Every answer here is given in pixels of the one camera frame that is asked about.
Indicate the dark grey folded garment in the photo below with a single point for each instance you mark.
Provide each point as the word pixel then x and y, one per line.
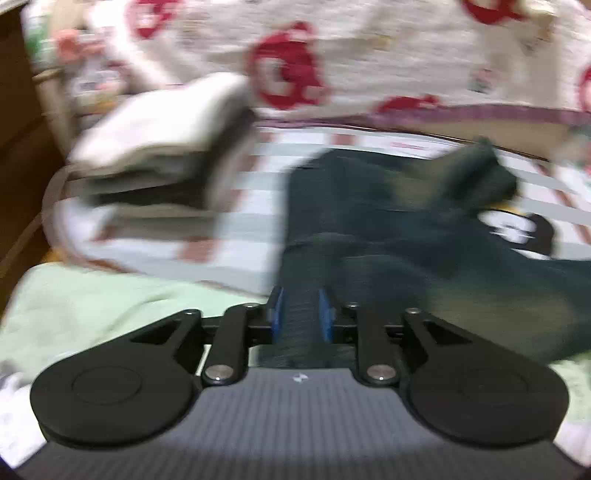
pixel 195 180

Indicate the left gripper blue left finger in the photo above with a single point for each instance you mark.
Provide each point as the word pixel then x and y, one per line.
pixel 276 311

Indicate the white quilt with red bears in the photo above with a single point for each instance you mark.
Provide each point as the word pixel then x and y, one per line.
pixel 394 59

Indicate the dark denim jeans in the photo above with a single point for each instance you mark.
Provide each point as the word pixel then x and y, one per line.
pixel 390 233

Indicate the brown wooden drawer cabinet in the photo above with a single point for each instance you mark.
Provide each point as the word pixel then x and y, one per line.
pixel 29 155

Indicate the light green bed sheet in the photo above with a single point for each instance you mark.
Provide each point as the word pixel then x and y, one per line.
pixel 56 311

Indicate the cream folded garment bottom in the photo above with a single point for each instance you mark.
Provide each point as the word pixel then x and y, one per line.
pixel 166 216

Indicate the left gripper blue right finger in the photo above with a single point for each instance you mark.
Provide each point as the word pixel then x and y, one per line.
pixel 326 312

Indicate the white crumpled garment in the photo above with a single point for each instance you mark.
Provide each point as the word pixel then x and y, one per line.
pixel 20 433

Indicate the grey bunny plush toy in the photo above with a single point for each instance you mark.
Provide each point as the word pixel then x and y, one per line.
pixel 79 56

